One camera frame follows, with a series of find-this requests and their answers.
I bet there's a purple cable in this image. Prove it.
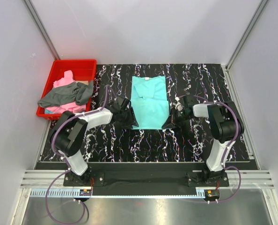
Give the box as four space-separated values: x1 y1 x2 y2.
178 95 242 204
45 84 118 223

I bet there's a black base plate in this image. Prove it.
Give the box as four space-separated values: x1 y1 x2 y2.
35 161 258 196

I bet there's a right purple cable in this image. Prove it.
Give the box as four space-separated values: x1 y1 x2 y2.
178 95 242 204

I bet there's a teal t shirt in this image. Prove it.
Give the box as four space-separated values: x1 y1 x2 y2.
131 76 169 130

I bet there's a right aluminium corner post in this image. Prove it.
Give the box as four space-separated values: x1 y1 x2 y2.
225 0 270 71

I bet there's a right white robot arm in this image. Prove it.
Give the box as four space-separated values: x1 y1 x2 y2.
162 99 245 186

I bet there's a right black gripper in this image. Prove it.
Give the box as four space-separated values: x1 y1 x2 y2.
162 107 191 129

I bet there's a left aluminium corner post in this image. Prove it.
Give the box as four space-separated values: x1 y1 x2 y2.
22 0 60 60

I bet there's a pink t shirt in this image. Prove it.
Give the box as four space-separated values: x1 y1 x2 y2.
44 70 86 114

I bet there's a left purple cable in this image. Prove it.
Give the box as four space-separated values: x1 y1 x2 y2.
45 84 118 223

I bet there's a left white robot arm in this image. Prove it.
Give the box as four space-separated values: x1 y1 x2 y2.
48 106 139 186

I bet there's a grey t shirt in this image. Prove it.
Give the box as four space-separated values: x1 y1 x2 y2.
37 81 94 108

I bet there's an aluminium corner post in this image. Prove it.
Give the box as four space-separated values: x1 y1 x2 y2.
22 0 60 60
225 0 270 71

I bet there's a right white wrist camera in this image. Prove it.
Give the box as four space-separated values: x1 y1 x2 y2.
171 95 198 112

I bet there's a white slotted cable duct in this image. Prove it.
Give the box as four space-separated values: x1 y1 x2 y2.
30 188 213 199

